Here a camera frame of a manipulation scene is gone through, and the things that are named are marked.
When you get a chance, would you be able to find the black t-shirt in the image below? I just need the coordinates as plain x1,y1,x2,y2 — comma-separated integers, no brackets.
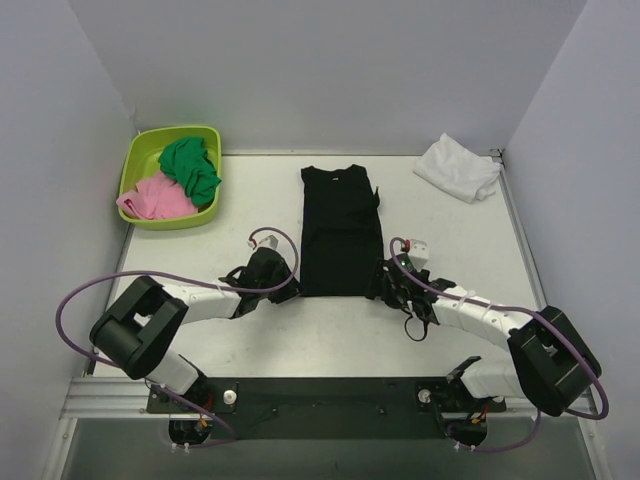
299,164,383,297

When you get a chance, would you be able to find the aluminium frame rail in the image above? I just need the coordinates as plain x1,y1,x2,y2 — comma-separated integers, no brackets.
60,376,149,419

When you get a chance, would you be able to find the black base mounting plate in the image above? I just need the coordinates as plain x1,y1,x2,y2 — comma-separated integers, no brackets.
144,377,509,441

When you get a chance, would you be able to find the lime green plastic tub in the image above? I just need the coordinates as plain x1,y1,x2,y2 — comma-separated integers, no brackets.
118,125,222,231

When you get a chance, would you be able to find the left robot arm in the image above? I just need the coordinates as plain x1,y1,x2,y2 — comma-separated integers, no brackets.
89,247,300,412

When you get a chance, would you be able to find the white t-shirt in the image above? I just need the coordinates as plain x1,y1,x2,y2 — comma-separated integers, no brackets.
413,133,502,204

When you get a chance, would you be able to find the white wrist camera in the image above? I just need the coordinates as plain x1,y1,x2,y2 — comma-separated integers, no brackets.
403,239,430,271
247,234,279,251

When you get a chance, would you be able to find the pink t-shirt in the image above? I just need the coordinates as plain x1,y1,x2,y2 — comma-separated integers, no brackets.
116,171,198,220

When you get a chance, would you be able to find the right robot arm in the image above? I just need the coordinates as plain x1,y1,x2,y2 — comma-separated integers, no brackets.
365,254,602,416

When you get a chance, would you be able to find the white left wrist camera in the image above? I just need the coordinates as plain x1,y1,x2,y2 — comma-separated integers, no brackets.
247,234,279,251

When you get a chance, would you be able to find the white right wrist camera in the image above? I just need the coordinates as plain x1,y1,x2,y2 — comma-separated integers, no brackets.
403,239,430,271

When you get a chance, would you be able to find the green t-shirt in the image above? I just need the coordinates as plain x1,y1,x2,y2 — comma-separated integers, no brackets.
158,136,221,207

